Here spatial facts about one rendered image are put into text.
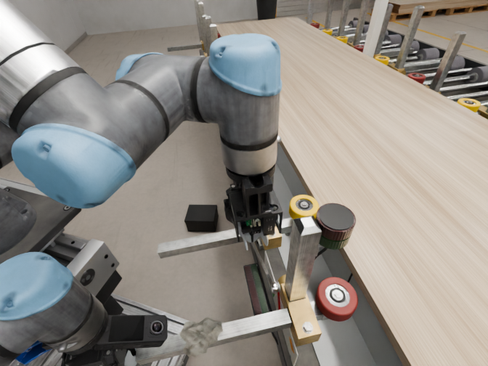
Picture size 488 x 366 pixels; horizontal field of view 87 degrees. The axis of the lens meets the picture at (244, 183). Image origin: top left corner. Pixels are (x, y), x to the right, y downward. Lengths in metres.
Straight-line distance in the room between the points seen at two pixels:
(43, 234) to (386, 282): 0.71
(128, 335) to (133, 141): 0.36
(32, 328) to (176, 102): 0.30
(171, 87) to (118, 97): 0.06
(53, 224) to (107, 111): 0.45
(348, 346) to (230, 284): 0.88
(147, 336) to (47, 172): 0.36
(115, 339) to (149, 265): 1.29
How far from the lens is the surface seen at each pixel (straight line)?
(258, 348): 1.49
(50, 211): 0.69
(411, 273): 0.69
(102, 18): 8.18
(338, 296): 0.59
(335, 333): 0.88
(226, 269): 1.65
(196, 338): 0.60
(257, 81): 0.27
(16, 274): 0.40
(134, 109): 0.26
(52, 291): 0.39
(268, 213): 0.37
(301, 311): 0.61
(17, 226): 0.66
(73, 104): 0.24
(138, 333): 0.52
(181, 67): 0.31
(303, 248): 0.44
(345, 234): 0.43
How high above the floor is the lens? 1.44
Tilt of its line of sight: 43 degrees down
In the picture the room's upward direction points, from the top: 4 degrees counter-clockwise
